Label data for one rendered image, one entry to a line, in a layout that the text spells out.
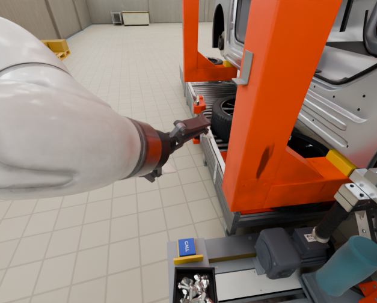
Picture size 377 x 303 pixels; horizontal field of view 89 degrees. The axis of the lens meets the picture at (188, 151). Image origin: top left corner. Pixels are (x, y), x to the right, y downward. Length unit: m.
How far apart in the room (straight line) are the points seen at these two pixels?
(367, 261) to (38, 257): 1.67
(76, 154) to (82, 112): 0.04
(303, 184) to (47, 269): 1.53
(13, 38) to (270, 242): 1.06
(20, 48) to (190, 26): 2.25
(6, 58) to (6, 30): 0.05
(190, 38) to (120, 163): 2.31
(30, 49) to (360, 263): 0.85
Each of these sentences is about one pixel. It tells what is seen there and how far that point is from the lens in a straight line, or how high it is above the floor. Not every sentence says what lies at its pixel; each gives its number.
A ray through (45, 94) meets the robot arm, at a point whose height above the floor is 1.24.
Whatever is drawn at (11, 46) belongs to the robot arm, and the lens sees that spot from 0.30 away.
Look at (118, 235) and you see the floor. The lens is 1.56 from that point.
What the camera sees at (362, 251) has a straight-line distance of 0.79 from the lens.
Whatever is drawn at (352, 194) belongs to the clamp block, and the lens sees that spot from 0.59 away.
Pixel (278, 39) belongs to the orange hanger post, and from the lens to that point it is 0.59.
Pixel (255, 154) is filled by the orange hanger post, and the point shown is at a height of 0.87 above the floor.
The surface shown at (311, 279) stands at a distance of 1.38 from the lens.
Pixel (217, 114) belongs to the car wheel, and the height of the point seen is 0.50.
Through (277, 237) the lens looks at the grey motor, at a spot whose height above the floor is 0.41.
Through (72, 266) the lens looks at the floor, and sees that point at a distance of 1.57.
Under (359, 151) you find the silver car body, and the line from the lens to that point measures 1.06.
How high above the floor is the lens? 1.29
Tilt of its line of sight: 37 degrees down
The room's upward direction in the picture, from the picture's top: straight up
